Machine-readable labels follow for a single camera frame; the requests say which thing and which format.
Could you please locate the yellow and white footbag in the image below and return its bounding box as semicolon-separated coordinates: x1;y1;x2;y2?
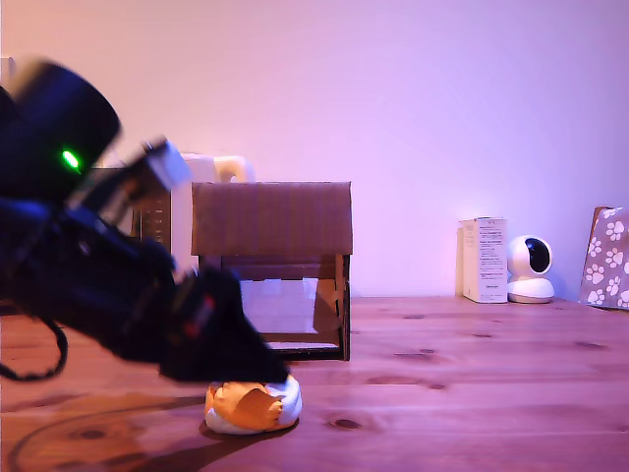
203;374;303;436

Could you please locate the small white round camera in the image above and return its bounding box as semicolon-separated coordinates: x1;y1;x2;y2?
506;235;556;305

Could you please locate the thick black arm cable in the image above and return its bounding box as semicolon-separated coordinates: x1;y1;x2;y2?
0;318;69;383

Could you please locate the cardboard dice tower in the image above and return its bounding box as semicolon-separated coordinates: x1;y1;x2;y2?
191;181;353;363

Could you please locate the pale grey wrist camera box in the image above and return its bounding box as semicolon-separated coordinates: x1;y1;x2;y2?
68;139;194;222

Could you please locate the white electric kettle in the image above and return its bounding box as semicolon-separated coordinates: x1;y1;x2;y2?
128;152;257;262

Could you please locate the white printed carton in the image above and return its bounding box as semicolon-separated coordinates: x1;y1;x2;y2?
455;216;509;305

